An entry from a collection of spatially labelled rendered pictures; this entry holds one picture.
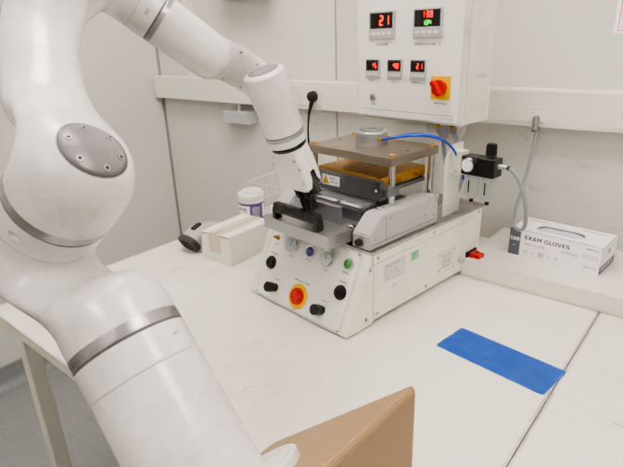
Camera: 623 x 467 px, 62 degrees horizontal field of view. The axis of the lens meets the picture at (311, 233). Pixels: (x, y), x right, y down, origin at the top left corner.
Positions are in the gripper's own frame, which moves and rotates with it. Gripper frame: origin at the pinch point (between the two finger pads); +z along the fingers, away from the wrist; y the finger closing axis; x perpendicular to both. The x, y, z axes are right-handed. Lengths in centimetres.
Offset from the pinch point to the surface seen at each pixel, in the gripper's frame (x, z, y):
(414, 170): 25.5, 4.9, 10.3
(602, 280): 40, 37, 48
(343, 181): 11.5, 1.2, 0.3
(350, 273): -5.1, 12.2, 13.4
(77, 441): -71, 82, -89
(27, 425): -81, 78, -111
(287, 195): 4.0, 3.7, -13.3
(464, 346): -0.1, 27.6, 36.2
